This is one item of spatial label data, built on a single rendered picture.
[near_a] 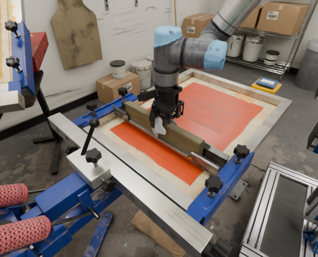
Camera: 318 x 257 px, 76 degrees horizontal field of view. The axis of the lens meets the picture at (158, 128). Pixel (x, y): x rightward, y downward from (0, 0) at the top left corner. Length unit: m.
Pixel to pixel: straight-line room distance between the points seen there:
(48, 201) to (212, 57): 0.53
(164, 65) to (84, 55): 2.23
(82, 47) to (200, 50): 2.27
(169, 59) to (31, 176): 1.86
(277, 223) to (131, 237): 0.97
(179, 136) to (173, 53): 0.27
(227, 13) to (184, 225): 0.54
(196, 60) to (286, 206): 1.36
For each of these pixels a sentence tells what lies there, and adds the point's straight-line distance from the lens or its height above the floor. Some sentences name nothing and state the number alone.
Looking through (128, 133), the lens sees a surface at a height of 0.96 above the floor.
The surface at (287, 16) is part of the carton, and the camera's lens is 3.77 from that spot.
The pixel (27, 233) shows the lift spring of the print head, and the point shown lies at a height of 1.08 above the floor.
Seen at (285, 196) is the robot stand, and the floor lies 0.21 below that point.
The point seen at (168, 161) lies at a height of 0.96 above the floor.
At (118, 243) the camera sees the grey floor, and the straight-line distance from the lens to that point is 1.62.
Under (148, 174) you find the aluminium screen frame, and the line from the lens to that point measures 0.63.
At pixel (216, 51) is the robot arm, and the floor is 1.32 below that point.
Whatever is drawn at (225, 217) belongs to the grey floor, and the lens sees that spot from 1.75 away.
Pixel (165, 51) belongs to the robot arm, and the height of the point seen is 1.31.
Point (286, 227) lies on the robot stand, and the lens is 1.62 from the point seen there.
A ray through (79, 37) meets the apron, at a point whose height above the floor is 0.85.
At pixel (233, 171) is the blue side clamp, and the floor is 1.00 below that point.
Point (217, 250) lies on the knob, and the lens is 0.48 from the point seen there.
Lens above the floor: 1.48
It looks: 39 degrees down
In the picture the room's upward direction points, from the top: straight up
